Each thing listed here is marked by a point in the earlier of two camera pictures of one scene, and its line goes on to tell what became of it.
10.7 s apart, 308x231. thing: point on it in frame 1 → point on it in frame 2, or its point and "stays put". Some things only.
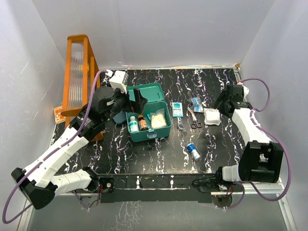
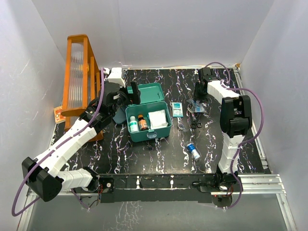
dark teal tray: x=120 y=117 stays put
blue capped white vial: x=191 y=148 stays put
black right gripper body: x=221 y=104 → x=199 y=95
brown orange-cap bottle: x=142 y=123 stays put
